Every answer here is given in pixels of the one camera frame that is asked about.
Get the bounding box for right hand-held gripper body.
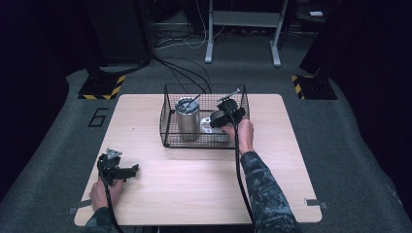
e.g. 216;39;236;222
215;88;247;127

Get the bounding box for black floor cables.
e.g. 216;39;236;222
151;52;214;95

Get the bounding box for dark curtain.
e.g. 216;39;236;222
0;0;71;203

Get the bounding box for grey tumbler lid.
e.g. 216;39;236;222
175;96;201;115

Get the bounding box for white mug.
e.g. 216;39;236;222
199;116;231;144

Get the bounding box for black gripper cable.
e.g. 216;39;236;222
97;159;126;233
230;108;258;233

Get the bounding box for grey tape piece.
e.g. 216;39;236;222
303;197;328;210
67;198;93;216

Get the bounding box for person's left hand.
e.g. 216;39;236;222
88;178;125;213

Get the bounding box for yellow-black striped stand base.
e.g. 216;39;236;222
78;74;126;101
291;74;338;101

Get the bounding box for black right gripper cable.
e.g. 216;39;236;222
230;108;258;233

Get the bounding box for white metal desk frame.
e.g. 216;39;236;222
204;0;291;69

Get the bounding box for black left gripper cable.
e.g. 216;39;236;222
97;159;126;233

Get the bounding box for person's right hand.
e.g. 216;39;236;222
221;117;256;156

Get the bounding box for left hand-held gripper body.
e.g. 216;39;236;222
96;148;131;187

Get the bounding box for stainless steel tumbler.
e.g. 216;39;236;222
175;96;202;142

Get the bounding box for black wire basket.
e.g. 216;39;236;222
159;83;251;150

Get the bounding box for dark straw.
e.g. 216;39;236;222
186;93;202;110

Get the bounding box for black stand column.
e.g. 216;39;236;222
81;0;154;79
298;0;358;79

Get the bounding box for white floor cables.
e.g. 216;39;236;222
154;0;228;51

